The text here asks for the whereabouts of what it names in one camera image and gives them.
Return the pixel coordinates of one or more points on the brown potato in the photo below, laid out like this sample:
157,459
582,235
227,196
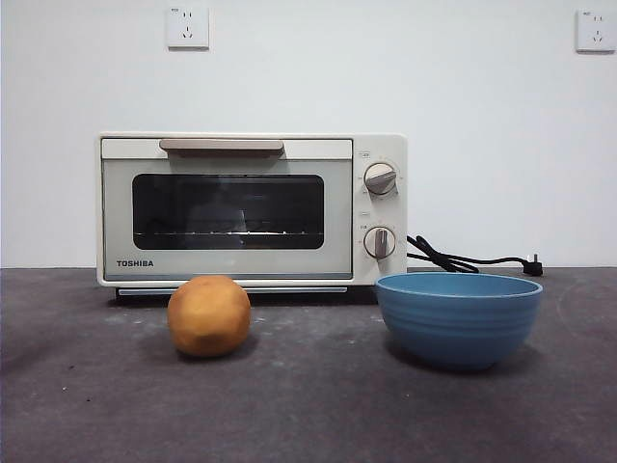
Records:
208,316

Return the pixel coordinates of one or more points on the blue ribbed bowl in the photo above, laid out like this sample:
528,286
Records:
458,328

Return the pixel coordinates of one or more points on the beige oven control knob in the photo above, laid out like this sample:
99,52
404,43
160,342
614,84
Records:
381,179
380,242

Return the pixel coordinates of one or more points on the metal oven crumb tray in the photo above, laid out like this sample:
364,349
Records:
231,290

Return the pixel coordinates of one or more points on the cream Toshiba toaster oven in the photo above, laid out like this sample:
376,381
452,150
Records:
378,144

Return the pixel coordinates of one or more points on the white wall socket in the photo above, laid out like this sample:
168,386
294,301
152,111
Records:
188,28
597,31

